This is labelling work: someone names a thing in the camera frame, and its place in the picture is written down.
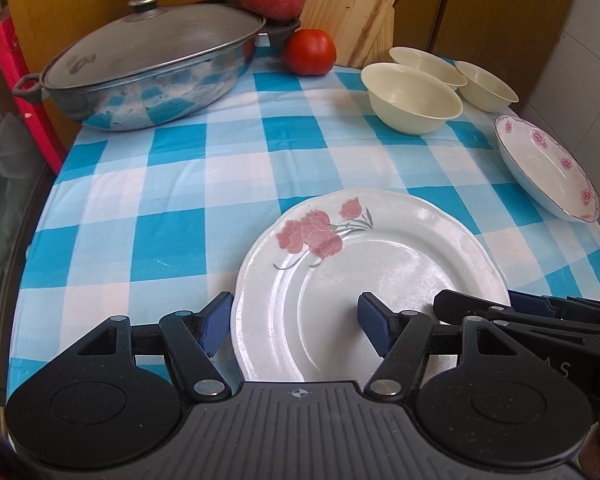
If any steel pan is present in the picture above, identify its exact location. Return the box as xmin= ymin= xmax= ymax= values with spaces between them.
xmin=12 ymin=12 xmax=275 ymax=133

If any flat red box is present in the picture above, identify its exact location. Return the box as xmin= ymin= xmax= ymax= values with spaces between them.
xmin=0 ymin=16 xmax=64 ymax=176

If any deep plate with pink rim flowers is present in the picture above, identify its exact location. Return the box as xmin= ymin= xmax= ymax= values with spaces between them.
xmin=494 ymin=114 xmax=600 ymax=223

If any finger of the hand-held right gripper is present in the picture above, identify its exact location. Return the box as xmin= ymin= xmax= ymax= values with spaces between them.
xmin=434 ymin=289 xmax=600 ymax=322
xmin=491 ymin=316 xmax=600 ymax=347

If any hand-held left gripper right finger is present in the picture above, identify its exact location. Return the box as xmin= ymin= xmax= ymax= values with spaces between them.
xmin=358 ymin=291 xmax=521 ymax=401

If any cream bowl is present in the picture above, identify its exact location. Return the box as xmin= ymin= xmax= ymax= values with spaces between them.
xmin=389 ymin=46 xmax=469 ymax=91
xmin=455 ymin=60 xmax=520 ymax=113
xmin=361 ymin=62 xmax=464 ymax=135

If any leaf patterned glass panel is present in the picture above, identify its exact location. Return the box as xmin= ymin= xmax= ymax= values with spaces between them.
xmin=0 ymin=35 xmax=43 ymax=211

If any white plate with pink flowers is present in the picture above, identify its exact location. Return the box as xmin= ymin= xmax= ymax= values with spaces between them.
xmin=230 ymin=188 xmax=512 ymax=384

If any wooden cabinet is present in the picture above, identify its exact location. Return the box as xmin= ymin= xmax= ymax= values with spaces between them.
xmin=2 ymin=0 xmax=589 ymax=149

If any blue white checked tablecloth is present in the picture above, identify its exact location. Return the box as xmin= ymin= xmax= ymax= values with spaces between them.
xmin=7 ymin=47 xmax=600 ymax=403

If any dark fruit tray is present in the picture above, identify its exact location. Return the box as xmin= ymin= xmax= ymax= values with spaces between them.
xmin=256 ymin=15 xmax=302 ymax=52

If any red tomato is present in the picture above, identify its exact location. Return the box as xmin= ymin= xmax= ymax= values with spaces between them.
xmin=282 ymin=28 xmax=338 ymax=77

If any wooden knife block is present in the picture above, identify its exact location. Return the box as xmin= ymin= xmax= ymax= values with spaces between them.
xmin=299 ymin=0 xmax=417 ymax=69

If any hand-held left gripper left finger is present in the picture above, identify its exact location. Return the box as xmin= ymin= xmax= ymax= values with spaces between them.
xmin=75 ymin=291 xmax=235 ymax=403

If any grey pan lid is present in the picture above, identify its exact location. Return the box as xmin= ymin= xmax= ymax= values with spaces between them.
xmin=42 ymin=0 xmax=266 ymax=92

